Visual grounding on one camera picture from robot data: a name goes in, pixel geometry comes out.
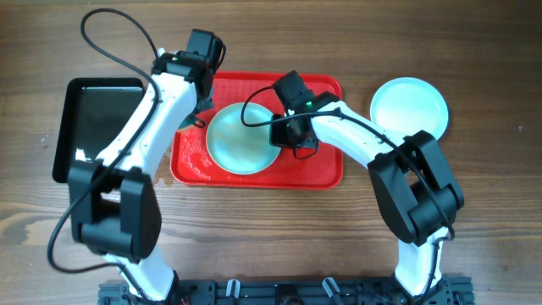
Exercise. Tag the orange green sponge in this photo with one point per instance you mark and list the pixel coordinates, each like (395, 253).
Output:
(186, 124)

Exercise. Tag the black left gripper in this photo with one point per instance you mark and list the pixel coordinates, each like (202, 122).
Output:
(203, 107)

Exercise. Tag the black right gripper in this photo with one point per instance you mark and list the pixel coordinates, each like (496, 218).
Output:
(282, 136)

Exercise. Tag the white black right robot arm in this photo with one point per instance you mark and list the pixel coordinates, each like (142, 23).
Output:
(417, 194)

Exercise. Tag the red plastic tray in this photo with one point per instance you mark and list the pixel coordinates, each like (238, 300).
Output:
(192, 165)

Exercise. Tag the white plate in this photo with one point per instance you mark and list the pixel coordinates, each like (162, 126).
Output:
(236, 148)
(408, 105)

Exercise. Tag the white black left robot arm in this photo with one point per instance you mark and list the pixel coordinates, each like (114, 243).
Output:
(114, 209)

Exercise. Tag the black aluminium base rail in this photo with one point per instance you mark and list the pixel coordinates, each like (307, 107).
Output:
(376, 290)

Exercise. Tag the black water tray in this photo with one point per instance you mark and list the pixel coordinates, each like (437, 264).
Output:
(95, 111)

